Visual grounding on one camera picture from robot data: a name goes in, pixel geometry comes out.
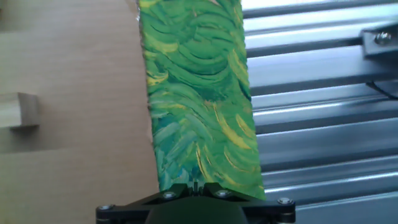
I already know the brown cardboard sheet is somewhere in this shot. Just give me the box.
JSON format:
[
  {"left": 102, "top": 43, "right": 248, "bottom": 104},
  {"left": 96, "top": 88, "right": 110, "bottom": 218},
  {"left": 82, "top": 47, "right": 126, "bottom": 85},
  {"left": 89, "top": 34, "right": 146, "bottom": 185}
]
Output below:
[{"left": 0, "top": 0, "right": 161, "bottom": 224}]

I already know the light wooden cube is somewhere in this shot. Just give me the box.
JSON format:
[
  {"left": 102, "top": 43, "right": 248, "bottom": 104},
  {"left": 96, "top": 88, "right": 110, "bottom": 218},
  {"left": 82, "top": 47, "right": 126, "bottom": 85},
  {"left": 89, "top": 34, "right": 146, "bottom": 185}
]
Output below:
[{"left": 0, "top": 91, "right": 41, "bottom": 129}]

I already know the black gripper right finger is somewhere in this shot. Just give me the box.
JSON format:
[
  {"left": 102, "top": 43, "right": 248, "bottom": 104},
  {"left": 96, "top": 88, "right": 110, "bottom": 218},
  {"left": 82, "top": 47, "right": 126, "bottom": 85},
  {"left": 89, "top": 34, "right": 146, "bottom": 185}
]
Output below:
[{"left": 195, "top": 182, "right": 296, "bottom": 224}]

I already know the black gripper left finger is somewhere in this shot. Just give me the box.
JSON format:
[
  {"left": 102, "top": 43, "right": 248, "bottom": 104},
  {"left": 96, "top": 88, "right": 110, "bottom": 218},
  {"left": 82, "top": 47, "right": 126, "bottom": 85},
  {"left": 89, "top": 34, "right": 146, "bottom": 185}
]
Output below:
[{"left": 95, "top": 182, "right": 197, "bottom": 224}]

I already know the painted landscape cloth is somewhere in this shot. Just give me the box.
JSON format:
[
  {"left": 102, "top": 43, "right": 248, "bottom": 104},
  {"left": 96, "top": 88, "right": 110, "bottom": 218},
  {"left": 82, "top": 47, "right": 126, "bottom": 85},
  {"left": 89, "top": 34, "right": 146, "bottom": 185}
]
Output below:
[{"left": 135, "top": 0, "right": 267, "bottom": 202}]

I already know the black camera cable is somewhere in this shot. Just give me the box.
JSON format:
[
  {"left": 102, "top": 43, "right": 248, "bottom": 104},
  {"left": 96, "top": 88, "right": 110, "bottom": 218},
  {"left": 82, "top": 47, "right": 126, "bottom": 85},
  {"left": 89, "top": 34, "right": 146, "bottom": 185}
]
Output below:
[{"left": 366, "top": 81, "right": 398, "bottom": 101}]

